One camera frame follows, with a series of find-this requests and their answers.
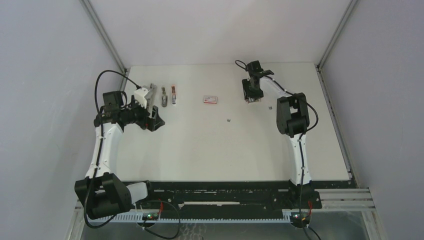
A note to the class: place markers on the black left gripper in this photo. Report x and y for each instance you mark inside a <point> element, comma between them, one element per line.
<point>152,124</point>

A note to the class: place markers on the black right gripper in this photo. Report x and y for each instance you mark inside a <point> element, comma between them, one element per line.
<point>259,94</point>

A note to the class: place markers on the grey staple box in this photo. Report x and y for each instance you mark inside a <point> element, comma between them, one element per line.
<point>253,100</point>

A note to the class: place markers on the black and grey large stapler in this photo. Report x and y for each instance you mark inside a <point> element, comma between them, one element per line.
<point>152,96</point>

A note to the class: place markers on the beige small stapler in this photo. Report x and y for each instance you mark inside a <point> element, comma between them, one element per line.
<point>164,97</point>

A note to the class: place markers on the red white staple box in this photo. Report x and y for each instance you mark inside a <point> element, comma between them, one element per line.
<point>208,99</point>

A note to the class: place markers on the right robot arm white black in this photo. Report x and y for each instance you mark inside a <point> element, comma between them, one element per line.
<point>292,119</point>

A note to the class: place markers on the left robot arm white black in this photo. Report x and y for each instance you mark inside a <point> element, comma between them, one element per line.
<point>101,192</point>

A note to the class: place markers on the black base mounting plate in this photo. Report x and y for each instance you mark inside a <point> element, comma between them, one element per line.
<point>171,212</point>

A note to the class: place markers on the right aluminium frame post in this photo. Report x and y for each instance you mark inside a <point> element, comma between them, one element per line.
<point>337,33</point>

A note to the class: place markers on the aluminium frame corner post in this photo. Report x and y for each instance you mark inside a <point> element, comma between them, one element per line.
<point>102,32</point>

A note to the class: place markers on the aluminium front rail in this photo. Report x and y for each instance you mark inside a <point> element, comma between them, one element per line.
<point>344,198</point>

